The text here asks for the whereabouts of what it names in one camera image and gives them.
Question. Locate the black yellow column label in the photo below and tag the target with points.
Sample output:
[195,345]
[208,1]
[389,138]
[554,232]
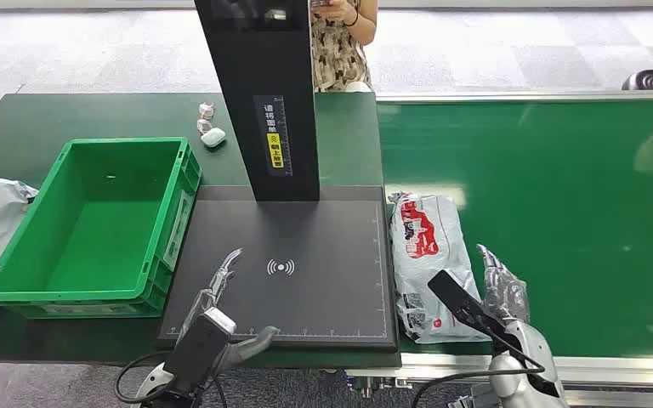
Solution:
[273,135]

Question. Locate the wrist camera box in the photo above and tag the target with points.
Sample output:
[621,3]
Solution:
[197,349]
[461,301]

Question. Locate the green plastic crate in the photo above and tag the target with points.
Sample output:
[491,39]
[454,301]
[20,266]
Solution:
[101,225]

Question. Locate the person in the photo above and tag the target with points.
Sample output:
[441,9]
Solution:
[338,56]

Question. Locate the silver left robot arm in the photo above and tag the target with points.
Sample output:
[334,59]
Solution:
[155,383]

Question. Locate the small clear plastic item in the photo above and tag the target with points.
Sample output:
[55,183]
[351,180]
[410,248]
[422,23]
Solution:
[206,110]
[204,125]

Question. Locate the white crate side label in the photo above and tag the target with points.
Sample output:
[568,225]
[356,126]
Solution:
[179,228]

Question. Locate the black scanner platform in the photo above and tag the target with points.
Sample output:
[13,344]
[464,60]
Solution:
[304,304]

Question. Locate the grey package with red print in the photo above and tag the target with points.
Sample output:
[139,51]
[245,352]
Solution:
[428,253]

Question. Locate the black scanner column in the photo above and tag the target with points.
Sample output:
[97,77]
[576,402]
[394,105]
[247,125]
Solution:
[259,62]

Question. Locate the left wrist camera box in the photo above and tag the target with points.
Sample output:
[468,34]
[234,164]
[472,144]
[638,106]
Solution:
[197,349]

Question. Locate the white earbuds case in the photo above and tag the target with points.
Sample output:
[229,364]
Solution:
[213,137]

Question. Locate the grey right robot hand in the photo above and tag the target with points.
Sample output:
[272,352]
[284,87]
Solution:
[509,295]

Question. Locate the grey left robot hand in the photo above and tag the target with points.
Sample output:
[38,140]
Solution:
[202,304]

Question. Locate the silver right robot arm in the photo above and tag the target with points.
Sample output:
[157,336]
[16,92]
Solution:
[509,385]

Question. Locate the phone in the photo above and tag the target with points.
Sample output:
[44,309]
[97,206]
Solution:
[321,3]

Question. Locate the person's hand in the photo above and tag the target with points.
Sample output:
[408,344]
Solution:
[340,11]

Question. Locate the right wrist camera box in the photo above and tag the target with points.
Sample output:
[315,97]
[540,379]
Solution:
[461,301]

